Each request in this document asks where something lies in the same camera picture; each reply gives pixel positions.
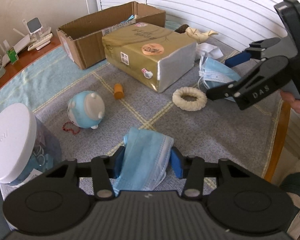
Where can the green small box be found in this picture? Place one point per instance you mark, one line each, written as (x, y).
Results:
(12, 55)

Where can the person's right hand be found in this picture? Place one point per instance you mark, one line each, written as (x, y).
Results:
(289, 98)

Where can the cream knotted fabric toy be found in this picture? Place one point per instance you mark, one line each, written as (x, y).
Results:
(199, 36)

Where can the dark brown scrunchie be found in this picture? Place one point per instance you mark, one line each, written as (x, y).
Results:
(182, 29)

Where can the white wifi router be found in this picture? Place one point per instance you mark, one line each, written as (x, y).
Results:
(23, 43)

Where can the gold tissue pack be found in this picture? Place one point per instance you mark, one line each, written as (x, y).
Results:
(153, 55)

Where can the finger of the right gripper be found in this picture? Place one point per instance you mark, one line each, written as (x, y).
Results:
(264, 79)
(254, 51)

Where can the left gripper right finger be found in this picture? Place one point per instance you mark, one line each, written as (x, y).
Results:
(191, 169)

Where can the blue face mask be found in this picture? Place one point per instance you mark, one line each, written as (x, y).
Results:
(213, 74)
(145, 161)

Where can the blue round plush toy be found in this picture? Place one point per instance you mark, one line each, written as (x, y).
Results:
(86, 109)

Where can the white lidded plastic jar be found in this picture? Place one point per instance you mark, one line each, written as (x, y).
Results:
(27, 147)

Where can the brown cardboard box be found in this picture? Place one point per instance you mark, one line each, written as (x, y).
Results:
(82, 38)

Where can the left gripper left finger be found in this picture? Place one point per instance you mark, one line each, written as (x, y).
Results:
(104, 168)

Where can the small orange cylinder toy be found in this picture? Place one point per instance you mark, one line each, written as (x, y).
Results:
(118, 91)

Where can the white louvered doors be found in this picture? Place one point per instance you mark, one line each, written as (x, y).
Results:
(237, 22)

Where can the white sock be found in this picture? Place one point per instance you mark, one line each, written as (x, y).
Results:
(208, 50)

